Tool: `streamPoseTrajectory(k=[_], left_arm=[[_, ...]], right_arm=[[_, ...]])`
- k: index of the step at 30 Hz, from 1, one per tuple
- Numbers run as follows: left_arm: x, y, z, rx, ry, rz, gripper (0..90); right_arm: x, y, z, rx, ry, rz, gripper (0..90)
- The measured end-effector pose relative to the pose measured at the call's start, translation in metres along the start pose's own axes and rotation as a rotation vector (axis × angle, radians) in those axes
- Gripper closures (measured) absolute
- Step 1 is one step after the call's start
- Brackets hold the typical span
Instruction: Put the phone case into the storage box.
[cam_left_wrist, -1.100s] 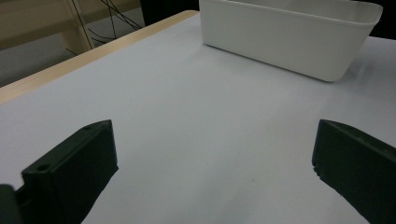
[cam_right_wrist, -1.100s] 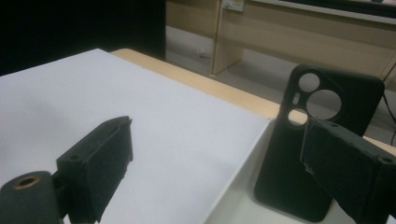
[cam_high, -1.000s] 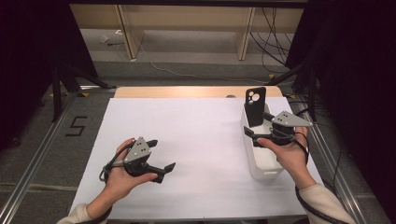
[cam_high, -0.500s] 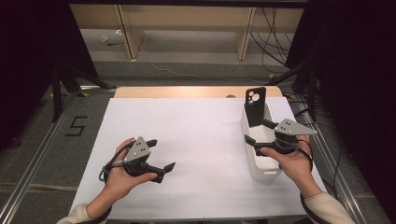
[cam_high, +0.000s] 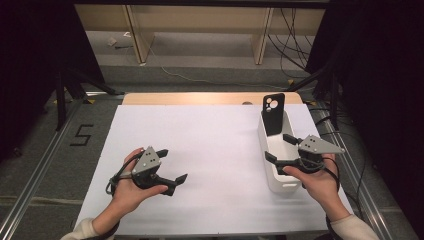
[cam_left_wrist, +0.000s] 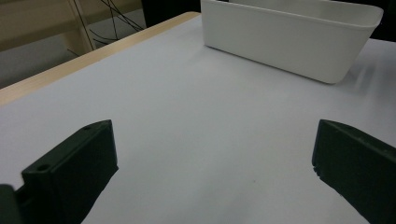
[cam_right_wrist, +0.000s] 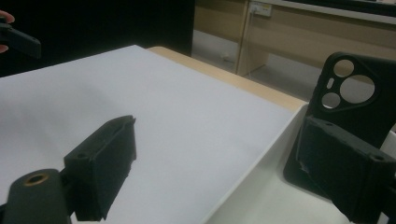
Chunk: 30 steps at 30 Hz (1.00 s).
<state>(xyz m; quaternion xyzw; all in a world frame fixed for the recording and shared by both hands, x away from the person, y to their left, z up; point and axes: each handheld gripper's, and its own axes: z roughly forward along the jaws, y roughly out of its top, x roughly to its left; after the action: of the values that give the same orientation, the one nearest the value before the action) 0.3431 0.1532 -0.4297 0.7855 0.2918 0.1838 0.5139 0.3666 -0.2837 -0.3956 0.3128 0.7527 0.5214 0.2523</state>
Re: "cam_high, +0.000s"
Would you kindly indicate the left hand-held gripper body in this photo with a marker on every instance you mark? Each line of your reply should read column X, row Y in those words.
column 146, row 163

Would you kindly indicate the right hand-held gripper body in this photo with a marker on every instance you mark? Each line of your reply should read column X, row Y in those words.
column 316, row 148

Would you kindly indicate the white plastic box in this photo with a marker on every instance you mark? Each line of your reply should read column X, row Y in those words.
column 280, row 181

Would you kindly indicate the black phone case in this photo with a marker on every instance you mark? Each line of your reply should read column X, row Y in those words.
column 274, row 120

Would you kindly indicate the person's left hand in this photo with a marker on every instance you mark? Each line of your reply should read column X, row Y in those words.
column 128, row 196

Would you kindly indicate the person's right hand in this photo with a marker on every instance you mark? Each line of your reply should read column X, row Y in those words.
column 323, row 186

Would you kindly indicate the black metal stand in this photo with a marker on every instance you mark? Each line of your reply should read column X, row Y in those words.
column 61, row 100
column 333, row 96

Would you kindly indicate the dark curtain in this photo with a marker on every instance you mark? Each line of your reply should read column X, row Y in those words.
column 26, row 66
column 383, row 83

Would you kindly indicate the light wooden shelf unit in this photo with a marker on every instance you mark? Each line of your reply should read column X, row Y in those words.
column 200, row 20

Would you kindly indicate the aluminium floor rail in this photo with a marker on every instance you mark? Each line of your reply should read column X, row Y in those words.
column 36, row 173
column 358, row 186

